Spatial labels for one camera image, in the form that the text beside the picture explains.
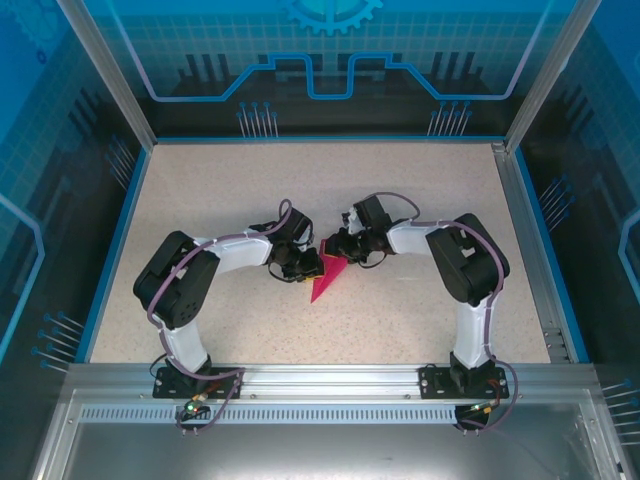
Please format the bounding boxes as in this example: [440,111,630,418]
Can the pink paper sheet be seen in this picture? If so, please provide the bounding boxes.
[309,238,350,305]

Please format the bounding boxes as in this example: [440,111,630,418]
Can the steel tray panel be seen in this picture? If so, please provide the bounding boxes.
[29,389,631,480]

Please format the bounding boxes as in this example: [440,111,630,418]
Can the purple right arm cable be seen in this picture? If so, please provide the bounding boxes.
[372,191,519,434]

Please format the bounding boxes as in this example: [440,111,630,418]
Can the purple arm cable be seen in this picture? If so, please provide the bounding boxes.
[372,191,519,434]
[147,199,296,439]

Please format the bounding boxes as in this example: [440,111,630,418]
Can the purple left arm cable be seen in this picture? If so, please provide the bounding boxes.
[147,199,296,439]

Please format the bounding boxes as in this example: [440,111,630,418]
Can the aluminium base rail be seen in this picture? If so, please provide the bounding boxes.
[67,363,601,401]

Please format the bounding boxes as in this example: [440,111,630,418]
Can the slotted grey cable duct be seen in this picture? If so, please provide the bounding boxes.
[79,405,566,426]

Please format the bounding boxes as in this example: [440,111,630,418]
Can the aluminium side rail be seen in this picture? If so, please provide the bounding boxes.
[492,142,574,364]

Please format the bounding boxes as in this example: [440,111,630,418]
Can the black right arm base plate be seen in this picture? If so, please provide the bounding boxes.
[418,364,510,400]

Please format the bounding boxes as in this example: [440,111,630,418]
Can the cable connector with green light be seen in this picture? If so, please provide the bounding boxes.
[183,392,210,417]
[467,399,503,417]

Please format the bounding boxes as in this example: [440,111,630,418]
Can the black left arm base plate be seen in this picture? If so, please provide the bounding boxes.
[153,367,245,400]

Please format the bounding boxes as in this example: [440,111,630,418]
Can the aluminium frame post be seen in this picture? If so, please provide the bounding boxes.
[54,0,159,149]
[504,0,604,151]

